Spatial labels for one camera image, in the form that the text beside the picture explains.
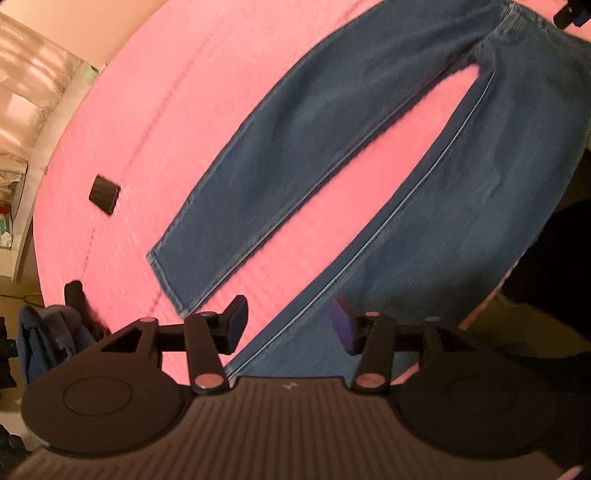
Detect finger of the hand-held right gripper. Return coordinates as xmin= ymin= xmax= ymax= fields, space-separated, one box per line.
xmin=553 ymin=0 xmax=591 ymax=29

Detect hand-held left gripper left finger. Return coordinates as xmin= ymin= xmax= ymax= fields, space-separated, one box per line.
xmin=97 ymin=295 xmax=250 ymax=395

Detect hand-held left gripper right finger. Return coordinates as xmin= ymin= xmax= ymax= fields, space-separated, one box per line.
xmin=331 ymin=295 xmax=467 ymax=394

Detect blue denim jeans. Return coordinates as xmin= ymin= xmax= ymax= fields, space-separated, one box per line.
xmin=147 ymin=0 xmax=591 ymax=380

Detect pile of dark blue clothes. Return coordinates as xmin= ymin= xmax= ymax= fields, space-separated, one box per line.
xmin=17 ymin=304 xmax=100 ymax=386

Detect black garment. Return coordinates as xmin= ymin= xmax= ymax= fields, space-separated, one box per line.
xmin=64 ymin=281 xmax=109 ymax=340

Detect black smartphone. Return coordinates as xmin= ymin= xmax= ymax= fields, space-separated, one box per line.
xmin=89 ymin=174 xmax=122 ymax=214

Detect pink bed blanket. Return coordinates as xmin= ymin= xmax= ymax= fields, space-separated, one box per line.
xmin=32 ymin=0 xmax=591 ymax=386

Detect white window sill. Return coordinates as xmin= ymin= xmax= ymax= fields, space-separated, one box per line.
xmin=10 ymin=62 xmax=101 ymax=283

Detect pink curtain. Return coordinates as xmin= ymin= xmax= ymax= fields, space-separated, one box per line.
xmin=0 ymin=11 xmax=89 ymax=163

